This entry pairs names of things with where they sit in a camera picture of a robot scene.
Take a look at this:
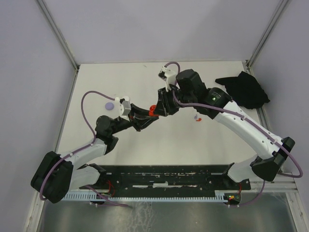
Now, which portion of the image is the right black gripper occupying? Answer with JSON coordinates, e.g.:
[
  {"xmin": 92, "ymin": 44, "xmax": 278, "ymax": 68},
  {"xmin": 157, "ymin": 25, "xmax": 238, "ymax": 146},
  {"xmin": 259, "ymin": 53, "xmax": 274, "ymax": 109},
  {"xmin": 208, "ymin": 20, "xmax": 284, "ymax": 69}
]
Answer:
[{"xmin": 153, "ymin": 84, "xmax": 196, "ymax": 116}]

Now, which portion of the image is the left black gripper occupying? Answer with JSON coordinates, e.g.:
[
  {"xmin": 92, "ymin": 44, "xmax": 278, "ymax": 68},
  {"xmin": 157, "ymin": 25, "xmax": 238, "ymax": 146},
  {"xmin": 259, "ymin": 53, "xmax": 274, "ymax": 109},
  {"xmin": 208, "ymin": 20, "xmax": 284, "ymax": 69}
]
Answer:
[{"xmin": 110, "ymin": 103, "xmax": 159, "ymax": 135}]

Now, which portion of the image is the red earbud charging case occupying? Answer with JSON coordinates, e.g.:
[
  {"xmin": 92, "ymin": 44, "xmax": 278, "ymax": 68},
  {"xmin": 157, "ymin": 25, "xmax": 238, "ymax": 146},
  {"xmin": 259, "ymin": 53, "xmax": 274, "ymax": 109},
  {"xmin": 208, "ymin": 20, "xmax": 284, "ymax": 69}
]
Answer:
[{"xmin": 149, "ymin": 105, "xmax": 159, "ymax": 116}]

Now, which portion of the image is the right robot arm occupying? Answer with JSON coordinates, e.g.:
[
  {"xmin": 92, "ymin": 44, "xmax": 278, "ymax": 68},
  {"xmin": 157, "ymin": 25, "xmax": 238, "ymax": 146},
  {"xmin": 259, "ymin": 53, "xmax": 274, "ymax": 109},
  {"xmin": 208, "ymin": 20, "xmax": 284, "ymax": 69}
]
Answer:
[{"xmin": 154, "ymin": 66, "xmax": 295, "ymax": 189}]

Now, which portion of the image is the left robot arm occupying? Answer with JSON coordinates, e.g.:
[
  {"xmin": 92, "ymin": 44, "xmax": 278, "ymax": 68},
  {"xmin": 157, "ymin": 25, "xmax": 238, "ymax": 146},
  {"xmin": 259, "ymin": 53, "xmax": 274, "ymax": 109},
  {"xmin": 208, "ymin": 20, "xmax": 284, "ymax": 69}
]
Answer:
[{"xmin": 30, "ymin": 104, "xmax": 159, "ymax": 203}]

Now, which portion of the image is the purple charging case left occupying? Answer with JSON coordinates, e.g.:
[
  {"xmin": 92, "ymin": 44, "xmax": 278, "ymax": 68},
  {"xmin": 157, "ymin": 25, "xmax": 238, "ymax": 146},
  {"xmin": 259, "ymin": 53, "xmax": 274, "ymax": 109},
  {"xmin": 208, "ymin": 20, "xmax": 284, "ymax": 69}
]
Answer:
[{"xmin": 105, "ymin": 102, "xmax": 114, "ymax": 111}]

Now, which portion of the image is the black cloth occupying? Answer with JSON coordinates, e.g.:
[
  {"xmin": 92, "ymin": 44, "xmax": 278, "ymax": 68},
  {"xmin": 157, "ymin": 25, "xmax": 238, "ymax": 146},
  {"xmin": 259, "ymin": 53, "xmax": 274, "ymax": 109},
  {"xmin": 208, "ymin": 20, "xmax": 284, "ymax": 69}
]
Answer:
[{"xmin": 215, "ymin": 72, "xmax": 270, "ymax": 109}]

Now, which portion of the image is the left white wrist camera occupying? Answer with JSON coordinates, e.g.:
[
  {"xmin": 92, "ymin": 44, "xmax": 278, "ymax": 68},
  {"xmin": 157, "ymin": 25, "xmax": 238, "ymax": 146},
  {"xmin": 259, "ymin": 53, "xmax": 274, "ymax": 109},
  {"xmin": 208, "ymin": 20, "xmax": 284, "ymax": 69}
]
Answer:
[{"xmin": 115, "ymin": 97, "xmax": 131, "ymax": 121}]

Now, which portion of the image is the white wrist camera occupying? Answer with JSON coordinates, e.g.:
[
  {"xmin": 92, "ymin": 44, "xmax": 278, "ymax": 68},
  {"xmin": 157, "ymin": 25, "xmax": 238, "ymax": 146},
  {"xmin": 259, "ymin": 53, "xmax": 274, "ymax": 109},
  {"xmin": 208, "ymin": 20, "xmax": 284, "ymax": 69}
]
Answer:
[
  {"xmin": 115, "ymin": 97, "xmax": 131, "ymax": 121},
  {"xmin": 158, "ymin": 66, "xmax": 178, "ymax": 92}
]

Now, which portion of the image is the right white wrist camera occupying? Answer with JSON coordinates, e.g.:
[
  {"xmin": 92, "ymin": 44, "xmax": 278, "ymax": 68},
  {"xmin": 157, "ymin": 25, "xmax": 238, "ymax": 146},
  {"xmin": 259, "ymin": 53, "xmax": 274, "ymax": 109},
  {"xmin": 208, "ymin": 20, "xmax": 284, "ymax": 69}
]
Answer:
[{"xmin": 158, "ymin": 66, "xmax": 178, "ymax": 92}]

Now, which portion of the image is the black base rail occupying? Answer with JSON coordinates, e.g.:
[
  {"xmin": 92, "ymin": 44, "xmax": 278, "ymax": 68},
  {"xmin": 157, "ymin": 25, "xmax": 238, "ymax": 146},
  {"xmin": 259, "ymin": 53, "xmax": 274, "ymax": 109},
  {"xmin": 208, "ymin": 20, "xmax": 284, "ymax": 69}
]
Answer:
[{"xmin": 91, "ymin": 165, "xmax": 251, "ymax": 198}]

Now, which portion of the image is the light blue cable duct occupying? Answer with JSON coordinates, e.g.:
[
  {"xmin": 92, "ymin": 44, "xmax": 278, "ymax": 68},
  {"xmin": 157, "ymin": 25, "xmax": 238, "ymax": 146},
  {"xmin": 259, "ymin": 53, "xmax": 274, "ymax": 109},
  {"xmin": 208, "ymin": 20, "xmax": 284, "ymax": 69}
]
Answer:
[{"xmin": 62, "ymin": 190, "xmax": 229, "ymax": 203}]

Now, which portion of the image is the right aluminium frame post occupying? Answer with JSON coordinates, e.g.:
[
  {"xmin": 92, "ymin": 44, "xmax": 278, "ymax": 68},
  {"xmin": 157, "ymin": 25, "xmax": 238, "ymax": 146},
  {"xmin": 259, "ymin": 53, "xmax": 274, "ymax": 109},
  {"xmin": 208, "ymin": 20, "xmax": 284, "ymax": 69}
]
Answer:
[{"xmin": 246, "ymin": 0, "xmax": 291, "ymax": 68}]

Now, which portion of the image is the aluminium frame post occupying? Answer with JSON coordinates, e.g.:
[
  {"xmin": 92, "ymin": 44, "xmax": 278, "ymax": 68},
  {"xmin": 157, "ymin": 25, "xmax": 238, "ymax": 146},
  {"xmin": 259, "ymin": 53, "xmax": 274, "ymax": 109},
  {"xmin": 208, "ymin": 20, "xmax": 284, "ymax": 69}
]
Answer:
[
  {"xmin": 246, "ymin": 0, "xmax": 291, "ymax": 68},
  {"xmin": 35, "ymin": 0, "xmax": 80, "ymax": 70}
]

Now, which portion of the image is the left aluminium frame post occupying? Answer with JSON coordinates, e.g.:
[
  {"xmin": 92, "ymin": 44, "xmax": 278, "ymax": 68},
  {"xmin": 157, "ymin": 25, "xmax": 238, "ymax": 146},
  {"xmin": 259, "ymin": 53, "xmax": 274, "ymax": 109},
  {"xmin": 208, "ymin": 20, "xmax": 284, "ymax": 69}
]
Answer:
[{"xmin": 35, "ymin": 0, "xmax": 80, "ymax": 70}]

